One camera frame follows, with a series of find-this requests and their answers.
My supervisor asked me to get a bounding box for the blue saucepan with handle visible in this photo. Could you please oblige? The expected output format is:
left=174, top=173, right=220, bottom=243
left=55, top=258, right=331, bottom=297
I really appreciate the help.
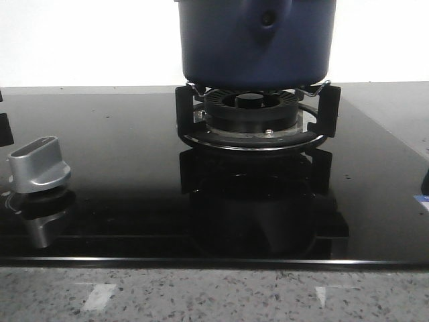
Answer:
left=177, top=0, right=336, bottom=90

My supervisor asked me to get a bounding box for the black pot support grate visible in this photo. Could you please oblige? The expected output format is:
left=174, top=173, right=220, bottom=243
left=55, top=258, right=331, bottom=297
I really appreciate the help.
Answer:
left=175, top=81, right=341, bottom=152

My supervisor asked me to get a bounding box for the black left pot support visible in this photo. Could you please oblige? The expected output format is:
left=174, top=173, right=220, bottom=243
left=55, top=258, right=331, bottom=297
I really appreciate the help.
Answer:
left=0, top=112, right=14, bottom=147

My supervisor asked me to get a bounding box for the black gas burner head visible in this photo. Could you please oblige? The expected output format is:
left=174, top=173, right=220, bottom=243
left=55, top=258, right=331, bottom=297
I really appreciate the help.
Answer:
left=204, top=89, right=298, bottom=133

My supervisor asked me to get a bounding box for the black glass gas cooktop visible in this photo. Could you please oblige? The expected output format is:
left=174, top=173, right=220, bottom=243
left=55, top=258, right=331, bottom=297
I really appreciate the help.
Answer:
left=1, top=88, right=428, bottom=269

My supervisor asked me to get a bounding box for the silver stove control knob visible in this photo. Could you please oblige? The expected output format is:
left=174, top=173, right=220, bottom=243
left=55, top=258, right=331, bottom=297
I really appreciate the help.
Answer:
left=8, top=136, right=71, bottom=194

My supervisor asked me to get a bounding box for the blue white energy label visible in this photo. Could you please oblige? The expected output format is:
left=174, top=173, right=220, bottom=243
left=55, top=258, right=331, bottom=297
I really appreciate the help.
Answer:
left=414, top=195, right=429, bottom=211

